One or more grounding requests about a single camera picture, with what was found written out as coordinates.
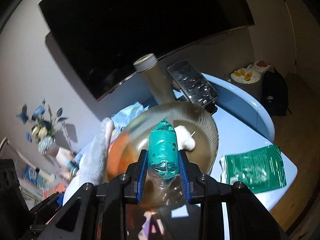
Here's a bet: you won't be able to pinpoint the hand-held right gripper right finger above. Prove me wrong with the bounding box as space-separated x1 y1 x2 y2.
178 151 288 240

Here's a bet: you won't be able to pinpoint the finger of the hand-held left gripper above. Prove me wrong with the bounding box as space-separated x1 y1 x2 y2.
29 191 65 231

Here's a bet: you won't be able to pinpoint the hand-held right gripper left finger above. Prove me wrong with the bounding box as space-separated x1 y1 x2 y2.
37 149 150 240

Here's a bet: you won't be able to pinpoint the teal plastic packet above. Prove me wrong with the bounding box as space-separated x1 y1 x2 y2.
147 109 181 188

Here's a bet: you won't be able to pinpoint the ribbed amber glass bowl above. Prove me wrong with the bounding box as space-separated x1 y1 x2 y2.
106 102 220 209

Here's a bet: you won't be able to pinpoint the blue white box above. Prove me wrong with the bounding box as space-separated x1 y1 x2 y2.
20 165 55 200

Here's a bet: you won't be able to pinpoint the orange printed cloth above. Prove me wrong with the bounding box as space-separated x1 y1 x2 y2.
107 132 150 180

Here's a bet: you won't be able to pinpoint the white cotton puff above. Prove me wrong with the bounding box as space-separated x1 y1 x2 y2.
175 126 196 152

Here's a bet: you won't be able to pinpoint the grey fleece cloth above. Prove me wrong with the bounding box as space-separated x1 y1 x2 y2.
62 118 115 205

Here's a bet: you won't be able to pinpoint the blue artificial flowers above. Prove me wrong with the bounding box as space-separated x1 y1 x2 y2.
16 99 68 155

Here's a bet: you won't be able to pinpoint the green plastic packet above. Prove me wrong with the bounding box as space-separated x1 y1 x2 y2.
219 145 287 194

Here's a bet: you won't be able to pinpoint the light blue table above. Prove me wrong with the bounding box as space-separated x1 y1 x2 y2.
110 72 298 240

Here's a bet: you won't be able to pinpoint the tall tan bottle white cap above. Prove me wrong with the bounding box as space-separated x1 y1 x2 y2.
133 53 175 105

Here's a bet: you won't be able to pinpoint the round grey side table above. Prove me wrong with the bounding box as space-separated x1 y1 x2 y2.
230 76 263 101

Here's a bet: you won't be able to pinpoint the white plate with orange slices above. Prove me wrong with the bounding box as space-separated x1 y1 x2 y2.
230 68 262 83

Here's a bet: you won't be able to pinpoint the black backpack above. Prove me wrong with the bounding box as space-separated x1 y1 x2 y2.
261 67 292 117

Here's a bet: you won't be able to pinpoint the black flat television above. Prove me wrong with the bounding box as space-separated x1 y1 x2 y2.
38 0 255 102

